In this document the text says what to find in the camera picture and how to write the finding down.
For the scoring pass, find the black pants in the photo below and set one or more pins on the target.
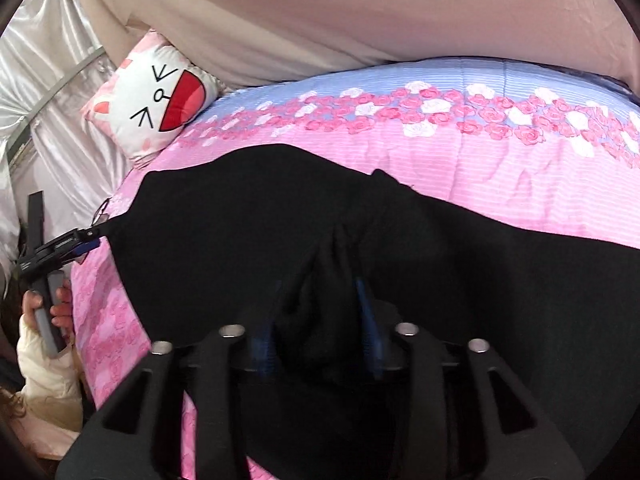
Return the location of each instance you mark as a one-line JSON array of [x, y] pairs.
[[198, 245]]

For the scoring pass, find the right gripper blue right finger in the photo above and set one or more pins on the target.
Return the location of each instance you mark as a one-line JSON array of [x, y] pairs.
[[373, 332]]

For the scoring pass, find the beige quilt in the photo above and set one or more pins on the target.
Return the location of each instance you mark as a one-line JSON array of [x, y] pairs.
[[248, 43]]

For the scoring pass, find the pink rose bedsheet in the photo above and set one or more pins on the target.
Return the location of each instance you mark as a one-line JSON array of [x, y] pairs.
[[523, 144]]

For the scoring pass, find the person's left hand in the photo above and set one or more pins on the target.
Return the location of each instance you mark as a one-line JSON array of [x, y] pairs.
[[61, 311]]

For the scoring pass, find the cartoon face pillow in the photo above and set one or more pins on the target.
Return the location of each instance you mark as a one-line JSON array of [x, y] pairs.
[[155, 92]]

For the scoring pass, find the cream sleeve forearm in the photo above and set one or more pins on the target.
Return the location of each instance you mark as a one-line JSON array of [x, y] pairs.
[[52, 383]]

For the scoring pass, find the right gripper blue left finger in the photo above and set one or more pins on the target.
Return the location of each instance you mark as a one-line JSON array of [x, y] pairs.
[[269, 324]]

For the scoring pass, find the silver satin curtain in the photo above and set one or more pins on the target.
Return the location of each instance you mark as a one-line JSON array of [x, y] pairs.
[[51, 63]]

